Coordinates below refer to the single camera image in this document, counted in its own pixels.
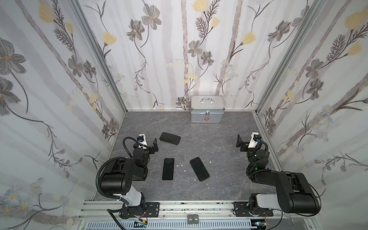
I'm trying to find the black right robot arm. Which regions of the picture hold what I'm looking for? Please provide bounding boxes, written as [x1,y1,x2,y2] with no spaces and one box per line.
[236,132,322,217]

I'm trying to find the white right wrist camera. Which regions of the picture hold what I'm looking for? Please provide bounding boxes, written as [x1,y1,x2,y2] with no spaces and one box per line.
[248,132,262,148]

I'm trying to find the silver aluminium first aid case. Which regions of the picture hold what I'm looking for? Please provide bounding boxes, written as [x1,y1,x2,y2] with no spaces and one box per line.
[191,95,225,123]

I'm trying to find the white vented cable duct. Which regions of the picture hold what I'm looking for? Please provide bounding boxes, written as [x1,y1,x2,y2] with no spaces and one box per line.
[86,219,259,230]

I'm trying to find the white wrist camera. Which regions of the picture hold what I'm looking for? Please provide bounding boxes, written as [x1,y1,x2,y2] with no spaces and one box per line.
[137,134,147,146]
[248,132,262,148]

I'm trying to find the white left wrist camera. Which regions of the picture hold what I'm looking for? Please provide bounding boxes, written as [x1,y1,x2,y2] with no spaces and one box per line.
[137,134,147,146]

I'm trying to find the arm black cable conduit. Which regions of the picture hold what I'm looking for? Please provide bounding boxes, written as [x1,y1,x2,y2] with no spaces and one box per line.
[95,136,150,199]
[246,140,269,177]

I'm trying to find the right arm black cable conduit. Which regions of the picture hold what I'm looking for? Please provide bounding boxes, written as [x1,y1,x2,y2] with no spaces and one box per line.
[246,140,269,177]

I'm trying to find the black phone far left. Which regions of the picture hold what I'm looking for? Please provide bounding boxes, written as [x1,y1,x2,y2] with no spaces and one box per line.
[160,132,181,145]

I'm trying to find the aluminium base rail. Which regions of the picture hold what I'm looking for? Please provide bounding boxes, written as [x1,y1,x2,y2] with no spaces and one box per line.
[78,200,319,230]

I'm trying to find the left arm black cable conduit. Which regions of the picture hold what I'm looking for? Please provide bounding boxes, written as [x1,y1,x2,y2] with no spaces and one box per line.
[95,136,150,199]

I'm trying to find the blue phone black screen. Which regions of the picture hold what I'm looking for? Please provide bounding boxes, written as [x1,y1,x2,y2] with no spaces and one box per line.
[190,157,210,182]

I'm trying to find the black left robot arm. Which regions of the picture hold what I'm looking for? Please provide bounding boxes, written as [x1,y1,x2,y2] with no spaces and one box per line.
[95,134,159,219]

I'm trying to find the black phone with pink edge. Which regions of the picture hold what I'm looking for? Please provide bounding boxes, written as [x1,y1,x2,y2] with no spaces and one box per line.
[162,158,175,181]

